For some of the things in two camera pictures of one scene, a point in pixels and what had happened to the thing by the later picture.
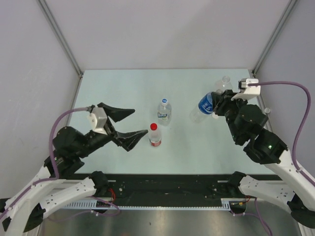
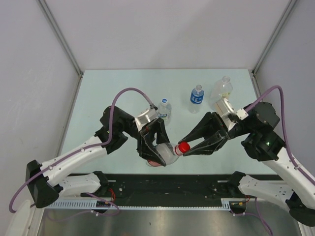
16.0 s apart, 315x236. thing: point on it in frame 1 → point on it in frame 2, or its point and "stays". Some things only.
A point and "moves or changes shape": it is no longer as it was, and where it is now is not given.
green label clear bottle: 164,112 stays
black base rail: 166,186 stays
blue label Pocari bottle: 205,107 → 197,98
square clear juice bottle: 224,84 stays
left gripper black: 129,139 → 147,148
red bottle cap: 153,126 moves or changes shape
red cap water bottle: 155,137 moves or changes shape
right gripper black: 221,100 → 212,127
